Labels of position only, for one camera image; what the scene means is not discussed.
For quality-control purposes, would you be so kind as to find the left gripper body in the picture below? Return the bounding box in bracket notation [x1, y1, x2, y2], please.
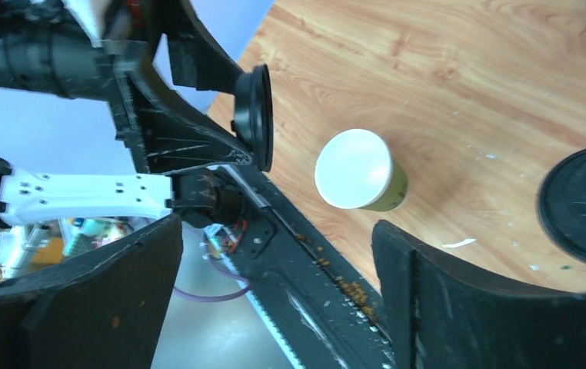
[0, 1, 168, 102]

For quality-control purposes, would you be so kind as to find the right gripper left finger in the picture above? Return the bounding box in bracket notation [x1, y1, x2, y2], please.
[0, 214, 183, 368]

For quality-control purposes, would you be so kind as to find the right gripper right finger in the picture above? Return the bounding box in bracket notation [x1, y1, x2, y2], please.
[371, 220, 586, 368]

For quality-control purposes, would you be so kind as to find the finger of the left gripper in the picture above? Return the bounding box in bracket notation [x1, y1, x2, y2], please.
[119, 67, 255, 175]
[165, 0, 252, 95]

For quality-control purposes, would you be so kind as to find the green paper cup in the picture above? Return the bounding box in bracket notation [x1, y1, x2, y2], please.
[314, 128, 409, 212]

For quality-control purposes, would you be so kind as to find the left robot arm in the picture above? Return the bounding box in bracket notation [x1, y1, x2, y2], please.
[0, 1, 273, 230]

